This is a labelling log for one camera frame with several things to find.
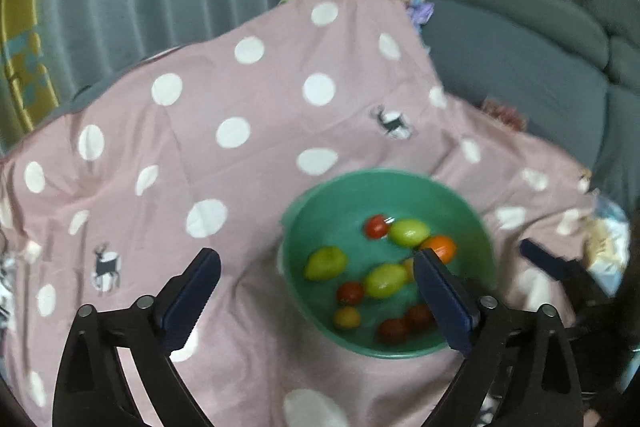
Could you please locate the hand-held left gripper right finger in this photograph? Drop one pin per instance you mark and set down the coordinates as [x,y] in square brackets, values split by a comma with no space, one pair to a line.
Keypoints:
[445,302]

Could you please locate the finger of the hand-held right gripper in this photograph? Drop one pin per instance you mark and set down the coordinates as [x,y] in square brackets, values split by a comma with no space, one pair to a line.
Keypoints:
[545,257]

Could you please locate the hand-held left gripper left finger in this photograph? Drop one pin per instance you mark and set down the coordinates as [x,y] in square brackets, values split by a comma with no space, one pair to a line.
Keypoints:
[192,302]

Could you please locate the red cherry tomato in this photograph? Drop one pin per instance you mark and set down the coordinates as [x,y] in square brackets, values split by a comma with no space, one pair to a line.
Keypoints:
[376,226]
[419,316]
[350,292]
[395,329]

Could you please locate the brown longan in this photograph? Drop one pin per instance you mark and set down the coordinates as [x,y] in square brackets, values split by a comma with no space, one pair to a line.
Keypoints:
[409,268]

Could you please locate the small orange tangerine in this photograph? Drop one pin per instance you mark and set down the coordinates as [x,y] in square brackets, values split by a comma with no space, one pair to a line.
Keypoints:
[440,247]

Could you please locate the green jujube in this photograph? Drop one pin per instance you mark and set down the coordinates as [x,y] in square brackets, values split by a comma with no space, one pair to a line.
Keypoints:
[410,232]
[386,279]
[326,263]

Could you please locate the yellow cherry tomato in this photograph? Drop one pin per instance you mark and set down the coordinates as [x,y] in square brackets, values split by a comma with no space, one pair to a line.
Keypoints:
[346,317]

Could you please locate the teal green bowl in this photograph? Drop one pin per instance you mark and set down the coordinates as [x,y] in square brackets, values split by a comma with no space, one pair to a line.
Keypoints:
[350,217]

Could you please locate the pale printed cloth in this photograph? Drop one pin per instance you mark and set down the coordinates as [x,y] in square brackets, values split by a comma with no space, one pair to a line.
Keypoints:
[607,237]

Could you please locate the pink polka-dot blanket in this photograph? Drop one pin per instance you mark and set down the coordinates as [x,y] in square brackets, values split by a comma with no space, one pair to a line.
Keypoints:
[225,187]

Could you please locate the grey sofa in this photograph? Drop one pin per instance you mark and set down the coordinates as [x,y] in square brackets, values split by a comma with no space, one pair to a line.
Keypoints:
[500,42]

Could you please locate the yellow patterned curtain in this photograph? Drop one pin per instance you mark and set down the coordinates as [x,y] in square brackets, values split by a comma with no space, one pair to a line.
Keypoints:
[20,57]

